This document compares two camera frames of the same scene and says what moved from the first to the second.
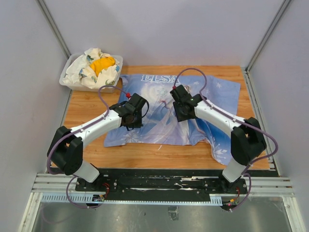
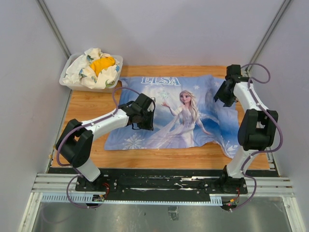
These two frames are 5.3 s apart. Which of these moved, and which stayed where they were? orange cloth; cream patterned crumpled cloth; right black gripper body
Moved: right black gripper body
Stayed: orange cloth; cream patterned crumpled cloth
